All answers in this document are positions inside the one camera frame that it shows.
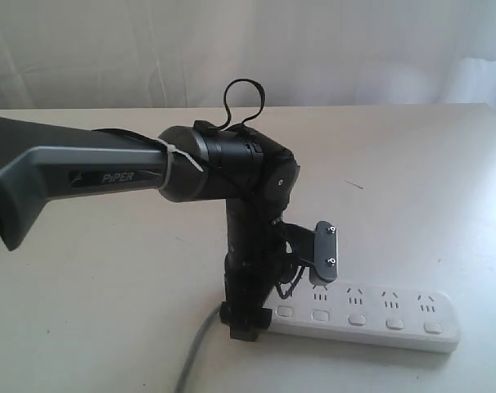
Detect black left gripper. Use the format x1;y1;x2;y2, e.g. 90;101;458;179
219;200;289;342

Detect white five-outlet power strip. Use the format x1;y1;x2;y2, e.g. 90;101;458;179
265;281;460;354

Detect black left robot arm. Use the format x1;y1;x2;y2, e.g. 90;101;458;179
0;117;299;341

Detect white zip tie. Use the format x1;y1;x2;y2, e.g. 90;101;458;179
156;138;204;191

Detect white curtain backdrop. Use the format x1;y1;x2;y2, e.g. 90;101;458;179
0;1;496;113

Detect grey power cable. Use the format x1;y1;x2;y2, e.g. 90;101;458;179
173;307;223;393

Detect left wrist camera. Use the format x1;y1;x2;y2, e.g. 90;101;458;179
284;221;338;287

